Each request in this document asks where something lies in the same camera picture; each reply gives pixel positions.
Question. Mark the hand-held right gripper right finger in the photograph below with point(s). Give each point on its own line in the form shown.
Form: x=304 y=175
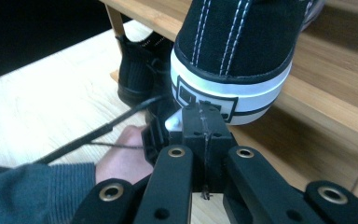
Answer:
x=219 y=130

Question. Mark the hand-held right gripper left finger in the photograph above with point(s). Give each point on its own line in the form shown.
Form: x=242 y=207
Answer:
x=192 y=130

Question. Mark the black and white canvas sneaker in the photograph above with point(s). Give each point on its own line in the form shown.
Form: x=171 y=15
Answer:
x=245 y=40

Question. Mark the wooden three-tier shoe rack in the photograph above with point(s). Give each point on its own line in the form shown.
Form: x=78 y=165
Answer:
x=323 y=93

